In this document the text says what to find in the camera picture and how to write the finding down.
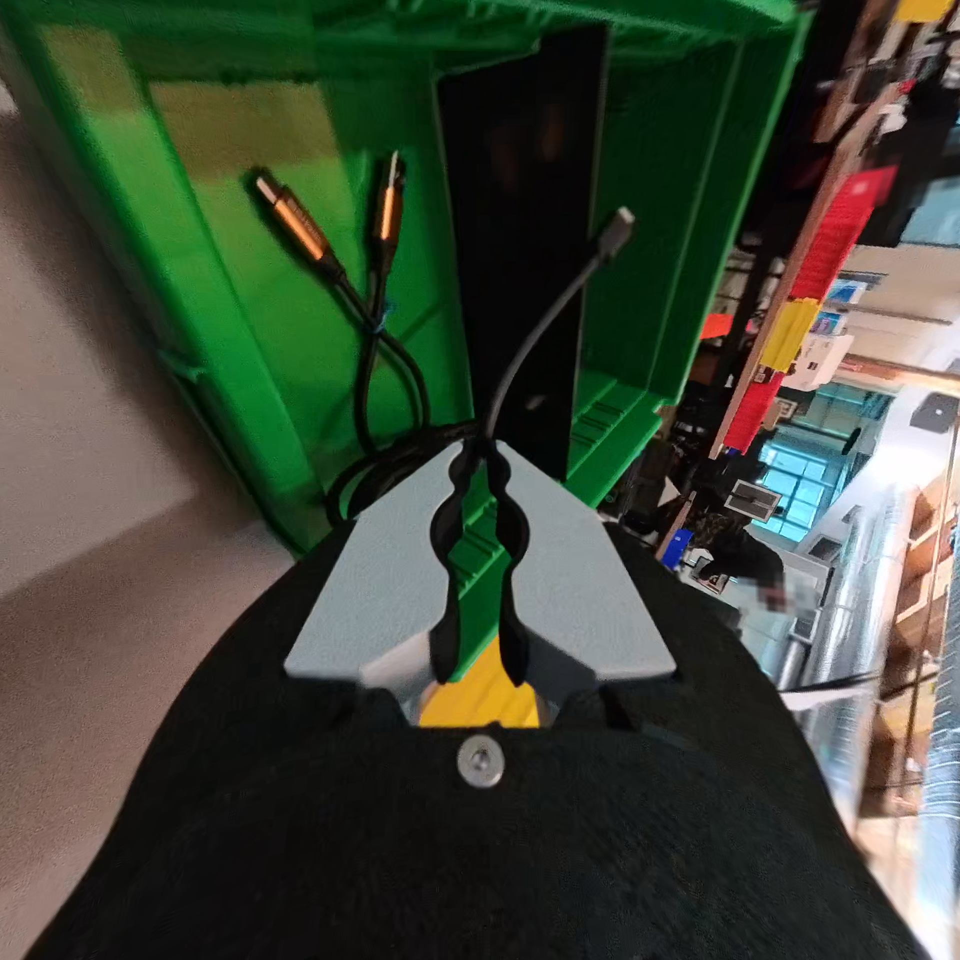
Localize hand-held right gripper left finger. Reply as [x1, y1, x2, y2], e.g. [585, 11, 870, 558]
[283, 440, 481, 710]

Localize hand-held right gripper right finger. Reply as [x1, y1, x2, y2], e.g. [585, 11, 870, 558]
[483, 440, 678, 706]

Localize green plastic bin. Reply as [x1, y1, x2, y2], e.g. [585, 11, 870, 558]
[0, 0, 815, 560]

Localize black charging cable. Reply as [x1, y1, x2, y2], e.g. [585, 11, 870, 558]
[326, 206, 637, 530]

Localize black cable with orange plugs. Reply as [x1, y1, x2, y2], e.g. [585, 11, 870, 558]
[247, 150, 432, 455]

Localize grey desk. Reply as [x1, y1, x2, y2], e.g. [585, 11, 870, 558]
[0, 82, 301, 954]

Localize yellow plastic bin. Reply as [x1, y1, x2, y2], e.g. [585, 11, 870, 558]
[416, 636, 543, 730]
[759, 297, 826, 374]

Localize white cardboard box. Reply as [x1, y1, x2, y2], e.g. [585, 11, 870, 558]
[796, 333, 856, 393]

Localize black glossy panel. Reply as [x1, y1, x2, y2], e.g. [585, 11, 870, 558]
[437, 22, 610, 483]

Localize dark mounted box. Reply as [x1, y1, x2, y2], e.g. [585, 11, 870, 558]
[909, 391, 960, 434]

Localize silver ventilation duct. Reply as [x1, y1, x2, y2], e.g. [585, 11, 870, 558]
[772, 480, 927, 826]

